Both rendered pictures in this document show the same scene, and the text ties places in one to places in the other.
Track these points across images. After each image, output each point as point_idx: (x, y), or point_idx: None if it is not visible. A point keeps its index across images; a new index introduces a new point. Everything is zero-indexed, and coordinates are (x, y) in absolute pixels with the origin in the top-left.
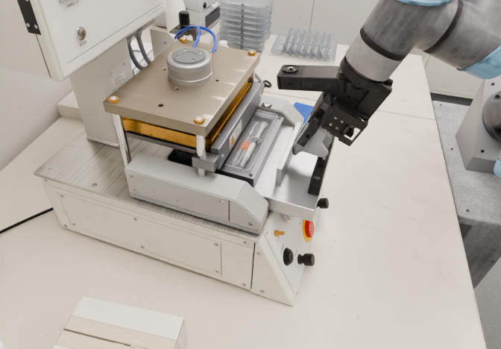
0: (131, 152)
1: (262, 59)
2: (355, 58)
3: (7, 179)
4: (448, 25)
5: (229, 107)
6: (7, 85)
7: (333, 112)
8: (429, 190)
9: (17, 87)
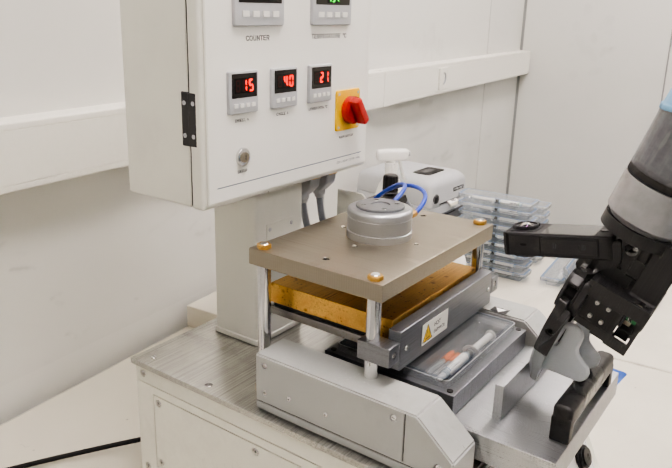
0: None
1: (523, 288)
2: (619, 200)
3: (89, 393)
4: None
5: (432, 289)
6: (131, 260)
7: (591, 291)
8: None
9: (142, 267)
